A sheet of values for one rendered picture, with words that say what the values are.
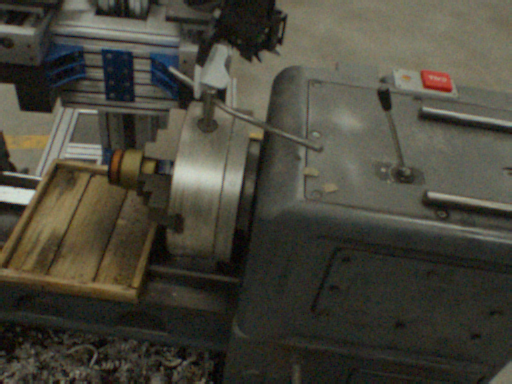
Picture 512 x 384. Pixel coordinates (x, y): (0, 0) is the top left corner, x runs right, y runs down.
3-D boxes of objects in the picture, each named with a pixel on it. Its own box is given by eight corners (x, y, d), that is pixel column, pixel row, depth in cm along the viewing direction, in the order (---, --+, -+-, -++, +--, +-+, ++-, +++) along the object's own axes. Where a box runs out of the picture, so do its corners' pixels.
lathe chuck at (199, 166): (228, 179, 131) (241, 76, 107) (209, 288, 111) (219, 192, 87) (193, 173, 131) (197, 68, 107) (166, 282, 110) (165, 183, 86)
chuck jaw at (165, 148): (200, 164, 111) (208, 108, 110) (197, 165, 106) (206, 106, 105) (147, 156, 111) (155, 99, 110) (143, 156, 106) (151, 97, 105)
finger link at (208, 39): (196, 66, 76) (225, 9, 73) (189, 61, 77) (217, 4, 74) (214, 71, 80) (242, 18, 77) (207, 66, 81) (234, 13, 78)
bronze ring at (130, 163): (161, 142, 108) (116, 135, 108) (151, 172, 102) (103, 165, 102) (161, 174, 115) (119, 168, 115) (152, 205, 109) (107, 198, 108)
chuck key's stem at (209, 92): (198, 135, 99) (201, 87, 90) (206, 130, 100) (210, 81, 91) (206, 141, 98) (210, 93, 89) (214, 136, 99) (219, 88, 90)
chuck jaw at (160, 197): (195, 177, 105) (185, 213, 95) (193, 198, 108) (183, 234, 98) (140, 169, 104) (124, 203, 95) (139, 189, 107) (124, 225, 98)
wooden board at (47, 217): (171, 186, 136) (171, 175, 133) (137, 304, 111) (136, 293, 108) (55, 168, 136) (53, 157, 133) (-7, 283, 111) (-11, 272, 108)
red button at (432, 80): (445, 81, 116) (449, 72, 114) (449, 96, 112) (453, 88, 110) (418, 76, 116) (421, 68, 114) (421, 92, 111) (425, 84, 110)
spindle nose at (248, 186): (255, 184, 124) (267, 117, 108) (245, 258, 110) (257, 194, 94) (242, 183, 124) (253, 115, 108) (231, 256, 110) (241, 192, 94)
